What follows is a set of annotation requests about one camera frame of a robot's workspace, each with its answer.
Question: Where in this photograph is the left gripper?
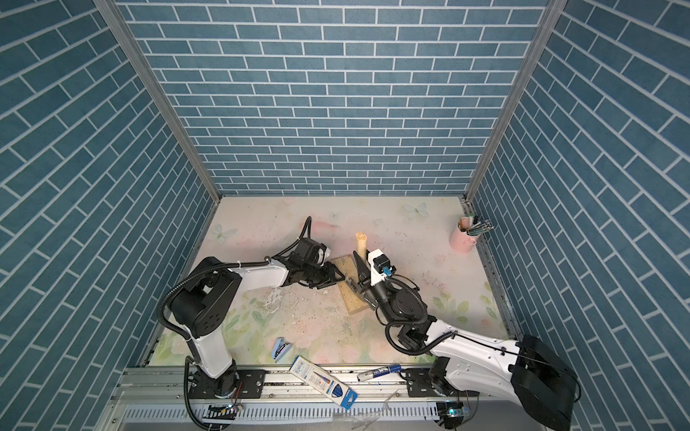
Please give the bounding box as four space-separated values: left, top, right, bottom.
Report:
301 262 347 291

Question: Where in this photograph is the wooden plank with nails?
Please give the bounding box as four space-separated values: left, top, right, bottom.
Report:
332 255 370 315

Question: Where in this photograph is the wooden claw hammer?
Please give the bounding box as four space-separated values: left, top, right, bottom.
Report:
348 232 371 295

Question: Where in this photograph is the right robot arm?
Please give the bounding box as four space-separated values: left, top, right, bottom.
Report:
348 250 581 430

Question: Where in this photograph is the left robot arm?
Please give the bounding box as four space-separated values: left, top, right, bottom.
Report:
156 217 345 380

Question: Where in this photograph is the blue stapler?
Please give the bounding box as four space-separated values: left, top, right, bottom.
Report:
271 337 292 363

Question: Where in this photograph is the blue white marker pen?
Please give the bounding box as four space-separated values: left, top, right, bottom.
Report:
357 364 402 382

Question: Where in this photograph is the pink cup with tools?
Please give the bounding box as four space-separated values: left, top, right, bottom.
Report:
449 214 494 253

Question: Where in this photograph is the white blue toothpaste box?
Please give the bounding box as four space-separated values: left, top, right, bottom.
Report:
289 356 358 411

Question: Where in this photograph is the clear plastic wrapper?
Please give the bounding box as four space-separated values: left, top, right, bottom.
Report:
341 391 400 430

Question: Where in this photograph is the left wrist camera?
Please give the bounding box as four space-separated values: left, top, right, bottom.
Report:
316 244 331 266

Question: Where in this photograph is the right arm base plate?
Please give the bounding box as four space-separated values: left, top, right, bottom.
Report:
399 367 480 398

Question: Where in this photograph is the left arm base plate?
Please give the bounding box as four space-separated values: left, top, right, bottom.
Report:
188 369 266 400

